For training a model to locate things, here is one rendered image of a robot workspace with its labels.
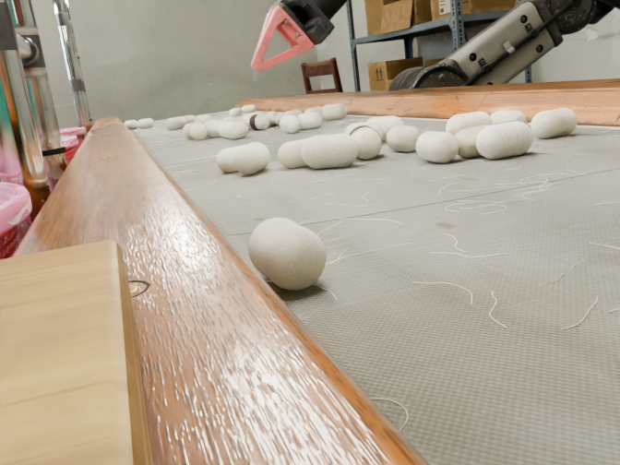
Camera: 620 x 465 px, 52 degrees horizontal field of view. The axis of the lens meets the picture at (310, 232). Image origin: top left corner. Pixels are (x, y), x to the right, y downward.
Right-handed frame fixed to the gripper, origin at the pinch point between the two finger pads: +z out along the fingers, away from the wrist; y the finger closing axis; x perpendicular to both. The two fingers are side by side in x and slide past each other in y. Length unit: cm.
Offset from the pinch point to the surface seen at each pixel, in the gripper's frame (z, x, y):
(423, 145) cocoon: 6.2, 4.4, 48.3
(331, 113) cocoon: -2.0, 11.0, 2.0
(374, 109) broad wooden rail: -5.9, 14.3, 4.2
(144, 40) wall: -40, -22, -445
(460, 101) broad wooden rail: -7.0, 14.2, 24.7
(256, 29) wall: -113, 35, -453
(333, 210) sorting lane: 14, 0, 56
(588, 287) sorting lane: 12, 1, 70
